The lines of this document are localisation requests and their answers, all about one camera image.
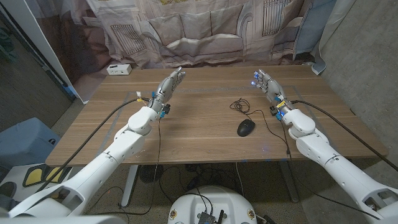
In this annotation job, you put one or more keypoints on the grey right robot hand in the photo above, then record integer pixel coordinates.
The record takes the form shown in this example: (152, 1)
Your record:
(273, 91)

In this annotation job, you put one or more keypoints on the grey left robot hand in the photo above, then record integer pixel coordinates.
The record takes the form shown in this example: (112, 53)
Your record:
(168, 90)

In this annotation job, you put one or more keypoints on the black computer mouse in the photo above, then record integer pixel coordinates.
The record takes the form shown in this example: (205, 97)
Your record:
(246, 128)

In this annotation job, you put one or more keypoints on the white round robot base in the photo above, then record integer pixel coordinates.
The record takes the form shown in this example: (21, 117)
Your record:
(192, 205)

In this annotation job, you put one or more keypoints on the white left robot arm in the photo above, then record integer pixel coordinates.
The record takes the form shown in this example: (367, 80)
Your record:
(99, 168)

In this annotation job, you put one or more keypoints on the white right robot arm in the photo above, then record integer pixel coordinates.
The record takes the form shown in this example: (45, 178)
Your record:
(335, 165)

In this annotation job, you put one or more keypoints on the white power strip box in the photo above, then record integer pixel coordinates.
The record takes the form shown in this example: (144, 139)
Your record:
(119, 69)

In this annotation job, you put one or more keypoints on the blue cloth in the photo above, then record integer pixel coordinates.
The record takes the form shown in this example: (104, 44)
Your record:
(311, 28)

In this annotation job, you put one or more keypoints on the round black floor fan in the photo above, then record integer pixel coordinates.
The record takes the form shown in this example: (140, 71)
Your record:
(146, 174)

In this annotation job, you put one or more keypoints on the grey table leg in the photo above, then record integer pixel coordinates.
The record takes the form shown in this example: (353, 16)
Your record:
(289, 183)

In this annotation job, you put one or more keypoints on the white cloth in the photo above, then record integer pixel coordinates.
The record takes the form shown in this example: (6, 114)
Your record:
(332, 18)

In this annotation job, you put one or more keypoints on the white table leg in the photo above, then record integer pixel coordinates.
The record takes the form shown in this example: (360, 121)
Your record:
(129, 186)

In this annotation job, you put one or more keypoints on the white partition board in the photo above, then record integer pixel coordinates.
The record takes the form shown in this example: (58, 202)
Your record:
(40, 40)

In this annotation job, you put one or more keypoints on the blue-grey plastic bin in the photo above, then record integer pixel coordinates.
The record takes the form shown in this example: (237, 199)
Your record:
(25, 143)

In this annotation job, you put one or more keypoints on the white base with yellow pads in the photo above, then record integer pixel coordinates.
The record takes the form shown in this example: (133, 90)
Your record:
(34, 175)

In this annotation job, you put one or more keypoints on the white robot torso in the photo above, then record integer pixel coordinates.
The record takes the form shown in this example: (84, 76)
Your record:
(62, 220)

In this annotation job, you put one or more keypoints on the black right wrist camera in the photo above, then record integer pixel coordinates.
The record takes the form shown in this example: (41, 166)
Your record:
(273, 111)

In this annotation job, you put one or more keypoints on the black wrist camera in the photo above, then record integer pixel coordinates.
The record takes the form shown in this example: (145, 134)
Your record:
(167, 109)
(273, 111)

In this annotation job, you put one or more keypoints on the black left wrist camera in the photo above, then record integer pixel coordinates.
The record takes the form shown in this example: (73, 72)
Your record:
(167, 109)

